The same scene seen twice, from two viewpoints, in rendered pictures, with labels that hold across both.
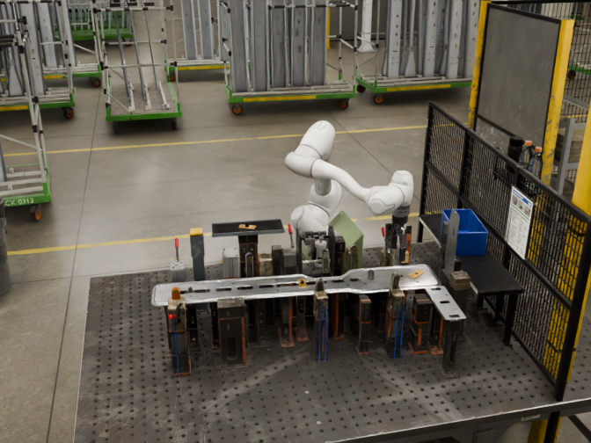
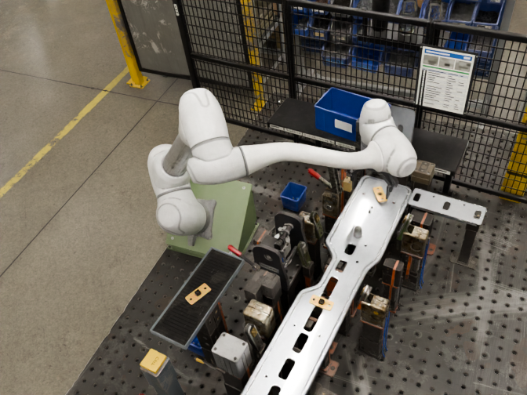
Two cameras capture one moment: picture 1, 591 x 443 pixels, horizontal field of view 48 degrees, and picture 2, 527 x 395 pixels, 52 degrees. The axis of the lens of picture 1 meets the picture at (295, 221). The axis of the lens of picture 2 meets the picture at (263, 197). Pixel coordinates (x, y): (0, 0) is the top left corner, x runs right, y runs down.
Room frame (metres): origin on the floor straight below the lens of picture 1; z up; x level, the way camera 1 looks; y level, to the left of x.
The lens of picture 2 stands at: (2.19, 0.81, 2.64)
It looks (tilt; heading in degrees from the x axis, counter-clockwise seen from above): 46 degrees down; 313
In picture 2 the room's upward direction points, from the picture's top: 9 degrees counter-clockwise
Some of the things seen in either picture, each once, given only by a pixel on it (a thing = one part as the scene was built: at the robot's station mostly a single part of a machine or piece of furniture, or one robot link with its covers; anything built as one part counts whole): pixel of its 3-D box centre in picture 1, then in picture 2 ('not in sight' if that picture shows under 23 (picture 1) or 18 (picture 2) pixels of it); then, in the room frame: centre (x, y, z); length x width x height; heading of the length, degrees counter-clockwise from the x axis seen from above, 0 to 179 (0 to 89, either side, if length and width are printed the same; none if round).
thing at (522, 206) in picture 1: (520, 222); (444, 80); (2.83, -1.05, 1.30); 0.23 x 0.02 x 0.31; 8
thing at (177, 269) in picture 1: (179, 296); not in sight; (2.86, 0.58, 0.88); 0.11 x 0.10 x 0.36; 8
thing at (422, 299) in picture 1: (419, 323); (416, 239); (2.68, -0.59, 0.84); 0.11 x 0.10 x 0.28; 8
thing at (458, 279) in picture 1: (456, 307); (419, 196); (2.76, -0.78, 0.88); 0.08 x 0.08 x 0.36; 8
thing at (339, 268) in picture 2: (338, 308); (341, 288); (2.81, -0.21, 0.84); 0.12 x 0.05 x 0.29; 8
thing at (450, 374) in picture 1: (450, 344); (469, 239); (2.50, -0.70, 0.84); 0.11 x 0.06 x 0.29; 8
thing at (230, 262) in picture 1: (232, 288); (238, 375); (2.90, 0.32, 0.90); 0.13 x 0.10 x 0.41; 8
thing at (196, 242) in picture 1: (199, 272); (170, 393); (3.04, 0.50, 0.92); 0.08 x 0.08 x 0.44; 8
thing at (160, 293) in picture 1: (297, 285); (321, 308); (2.77, -0.01, 1.00); 1.38 x 0.22 x 0.02; 98
